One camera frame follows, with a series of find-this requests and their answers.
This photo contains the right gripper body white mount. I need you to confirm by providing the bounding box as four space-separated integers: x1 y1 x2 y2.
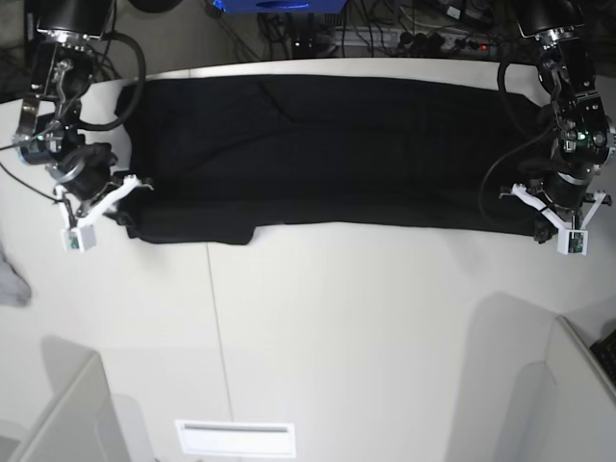
45 143 155 232

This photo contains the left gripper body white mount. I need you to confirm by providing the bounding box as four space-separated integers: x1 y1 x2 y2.
500 166 611 231

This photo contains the black T-shirt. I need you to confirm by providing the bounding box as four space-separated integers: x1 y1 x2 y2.
118 75 536 245

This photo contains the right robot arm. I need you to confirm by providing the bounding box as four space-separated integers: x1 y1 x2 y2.
12 1 146 232

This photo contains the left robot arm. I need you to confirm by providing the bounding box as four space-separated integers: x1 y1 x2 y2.
477 1 615 255

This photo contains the grey cloth at table edge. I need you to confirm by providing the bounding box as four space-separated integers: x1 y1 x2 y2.
0 249 33 308

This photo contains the black keyboard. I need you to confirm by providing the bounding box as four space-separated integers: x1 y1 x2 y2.
590 331 616 386

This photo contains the white partition panel right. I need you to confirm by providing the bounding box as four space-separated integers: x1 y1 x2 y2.
540 317 615 462

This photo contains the white partition panel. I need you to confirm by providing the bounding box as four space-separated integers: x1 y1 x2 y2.
1 352 132 462
540 317 615 462

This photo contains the white partition panel left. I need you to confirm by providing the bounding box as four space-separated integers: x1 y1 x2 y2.
1 352 132 462

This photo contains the blue box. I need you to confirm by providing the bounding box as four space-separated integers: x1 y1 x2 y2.
214 0 347 14

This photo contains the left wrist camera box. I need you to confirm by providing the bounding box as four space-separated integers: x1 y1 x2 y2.
557 229 589 256

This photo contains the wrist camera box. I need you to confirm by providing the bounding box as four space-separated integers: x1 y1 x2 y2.
61 226 96 252
557 229 589 256

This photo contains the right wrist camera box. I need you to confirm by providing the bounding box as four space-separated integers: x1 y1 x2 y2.
61 226 96 252

